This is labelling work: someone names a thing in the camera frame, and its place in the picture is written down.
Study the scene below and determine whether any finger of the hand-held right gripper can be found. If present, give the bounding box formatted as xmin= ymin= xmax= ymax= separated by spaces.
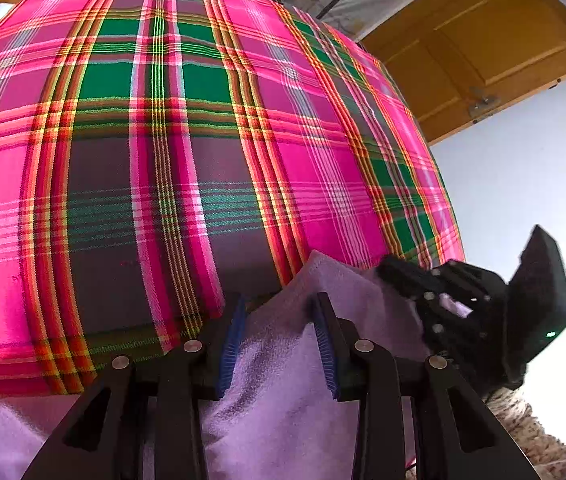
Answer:
xmin=377 ymin=254 xmax=470 ymax=307
xmin=414 ymin=300 xmax=480 ymax=362

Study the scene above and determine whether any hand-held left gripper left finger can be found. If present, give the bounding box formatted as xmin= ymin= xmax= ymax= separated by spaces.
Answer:
xmin=22 ymin=294 xmax=249 ymax=480

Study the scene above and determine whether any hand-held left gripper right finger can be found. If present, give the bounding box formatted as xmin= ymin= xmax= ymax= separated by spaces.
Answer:
xmin=311 ymin=292 xmax=539 ymax=480

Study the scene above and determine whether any purple towel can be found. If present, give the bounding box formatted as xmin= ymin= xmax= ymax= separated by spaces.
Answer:
xmin=0 ymin=250 xmax=469 ymax=480

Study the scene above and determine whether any metal door lock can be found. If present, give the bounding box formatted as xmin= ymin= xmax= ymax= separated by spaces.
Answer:
xmin=468 ymin=87 xmax=501 ymax=121

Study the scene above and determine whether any pink green plaid bedsheet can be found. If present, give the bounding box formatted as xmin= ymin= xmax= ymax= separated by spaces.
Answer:
xmin=0 ymin=0 xmax=465 ymax=401

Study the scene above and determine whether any wooden door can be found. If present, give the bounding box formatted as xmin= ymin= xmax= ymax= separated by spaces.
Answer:
xmin=363 ymin=0 xmax=566 ymax=146

